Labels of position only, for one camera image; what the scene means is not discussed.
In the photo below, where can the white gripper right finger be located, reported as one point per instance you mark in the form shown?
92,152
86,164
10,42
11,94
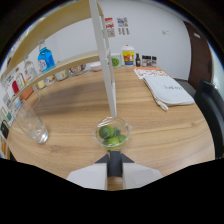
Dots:
140,175

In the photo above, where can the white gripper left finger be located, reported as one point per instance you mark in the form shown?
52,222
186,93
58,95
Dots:
90,176

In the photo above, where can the glass bowl of limes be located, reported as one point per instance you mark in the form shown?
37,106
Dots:
111,133

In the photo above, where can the green printed cup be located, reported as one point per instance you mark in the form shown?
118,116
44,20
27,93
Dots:
116,61

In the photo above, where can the clear drinking glass with ice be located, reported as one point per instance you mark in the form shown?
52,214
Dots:
33,126

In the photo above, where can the white cloth bag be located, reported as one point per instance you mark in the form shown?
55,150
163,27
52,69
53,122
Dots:
168,91

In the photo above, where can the black chair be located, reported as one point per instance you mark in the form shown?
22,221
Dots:
210,110

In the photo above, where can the black kettle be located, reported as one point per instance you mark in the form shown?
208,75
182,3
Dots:
4,129

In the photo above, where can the small yellow jar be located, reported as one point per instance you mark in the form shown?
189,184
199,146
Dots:
41,85

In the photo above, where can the orange basket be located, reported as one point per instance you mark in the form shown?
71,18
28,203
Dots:
27,93

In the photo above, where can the orange patterned paper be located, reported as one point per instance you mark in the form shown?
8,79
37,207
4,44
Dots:
150,71

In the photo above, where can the clear glass jar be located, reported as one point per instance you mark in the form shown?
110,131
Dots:
61,75

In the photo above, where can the patterned bowl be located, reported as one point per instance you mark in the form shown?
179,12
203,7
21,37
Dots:
77,70

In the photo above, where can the dark spice jar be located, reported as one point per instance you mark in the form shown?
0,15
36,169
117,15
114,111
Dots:
149,61
144,61
154,61

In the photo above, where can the dark sauce bottle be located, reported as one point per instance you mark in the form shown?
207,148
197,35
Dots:
138,60

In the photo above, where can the yellow container with white lid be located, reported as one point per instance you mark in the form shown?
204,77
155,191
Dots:
128,56

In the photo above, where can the blue liquid bottle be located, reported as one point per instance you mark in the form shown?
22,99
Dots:
45,60

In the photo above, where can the white rack with wooden shelves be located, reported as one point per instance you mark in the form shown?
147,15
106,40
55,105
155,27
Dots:
101,50

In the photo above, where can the brown door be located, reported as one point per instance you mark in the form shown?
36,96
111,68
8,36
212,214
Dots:
200,56

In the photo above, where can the striped small wall poster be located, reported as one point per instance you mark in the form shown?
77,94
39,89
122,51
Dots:
123,31

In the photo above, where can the grey patterned wall poster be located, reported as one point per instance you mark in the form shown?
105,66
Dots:
111,32

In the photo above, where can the multicolour wall poster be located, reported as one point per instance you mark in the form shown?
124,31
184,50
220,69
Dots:
122,22

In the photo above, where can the red wall poster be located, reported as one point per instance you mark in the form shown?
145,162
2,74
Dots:
109,22

